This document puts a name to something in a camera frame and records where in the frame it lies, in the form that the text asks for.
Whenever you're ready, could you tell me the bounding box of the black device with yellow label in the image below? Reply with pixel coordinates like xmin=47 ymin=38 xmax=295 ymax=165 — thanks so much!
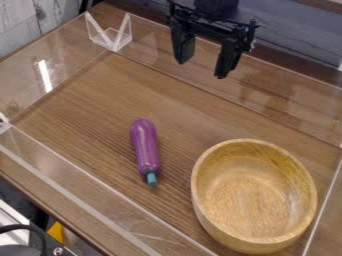
xmin=28 ymin=222 xmax=78 ymax=256

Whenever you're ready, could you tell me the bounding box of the clear acrylic tray wall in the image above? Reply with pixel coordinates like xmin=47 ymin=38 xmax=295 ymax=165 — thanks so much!
xmin=0 ymin=113 xmax=218 ymax=256

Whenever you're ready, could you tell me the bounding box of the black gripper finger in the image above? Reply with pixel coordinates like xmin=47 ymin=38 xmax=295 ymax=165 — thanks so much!
xmin=171 ymin=20 xmax=195 ymax=64
xmin=214 ymin=38 xmax=242 ymax=79

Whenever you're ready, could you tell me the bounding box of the black cable bottom left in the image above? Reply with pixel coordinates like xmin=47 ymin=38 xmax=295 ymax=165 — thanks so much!
xmin=0 ymin=223 xmax=48 ymax=256

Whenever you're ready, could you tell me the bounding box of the brown wooden bowl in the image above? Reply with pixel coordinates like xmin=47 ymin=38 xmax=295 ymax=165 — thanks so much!
xmin=191 ymin=139 xmax=318 ymax=255

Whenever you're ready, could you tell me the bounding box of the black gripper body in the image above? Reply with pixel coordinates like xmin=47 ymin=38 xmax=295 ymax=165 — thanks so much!
xmin=167 ymin=0 xmax=259 ymax=52

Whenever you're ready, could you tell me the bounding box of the purple toy eggplant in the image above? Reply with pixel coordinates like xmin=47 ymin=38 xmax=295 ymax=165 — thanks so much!
xmin=130 ymin=119 xmax=160 ymax=187

